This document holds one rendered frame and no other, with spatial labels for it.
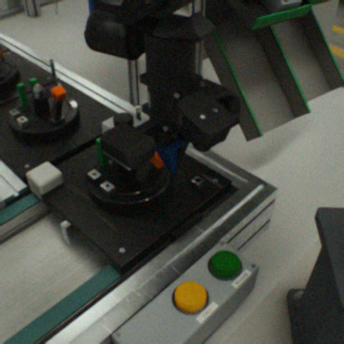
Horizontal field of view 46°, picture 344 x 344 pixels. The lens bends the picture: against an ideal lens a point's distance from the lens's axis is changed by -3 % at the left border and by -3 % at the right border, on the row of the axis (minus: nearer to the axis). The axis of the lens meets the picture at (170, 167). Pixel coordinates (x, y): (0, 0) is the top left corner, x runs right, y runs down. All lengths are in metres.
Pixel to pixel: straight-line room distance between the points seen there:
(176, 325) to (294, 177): 0.46
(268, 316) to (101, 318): 0.26
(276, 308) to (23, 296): 0.38
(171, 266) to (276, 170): 0.39
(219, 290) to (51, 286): 0.24
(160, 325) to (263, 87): 0.47
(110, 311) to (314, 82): 0.62
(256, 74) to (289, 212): 0.27
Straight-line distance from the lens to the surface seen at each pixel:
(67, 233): 0.64
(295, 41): 0.92
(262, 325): 0.66
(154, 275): 0.58
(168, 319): 0.53
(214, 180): 0.68
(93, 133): 0.79
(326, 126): 1.06
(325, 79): 0.94
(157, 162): 0.57
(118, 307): 0.55
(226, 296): 0.56
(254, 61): 0.80
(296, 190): 0.86
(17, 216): 0.70
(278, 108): 0.80
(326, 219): 0.53
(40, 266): 0.66
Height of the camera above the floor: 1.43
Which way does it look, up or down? 41 degrees down
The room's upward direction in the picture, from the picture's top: straight up
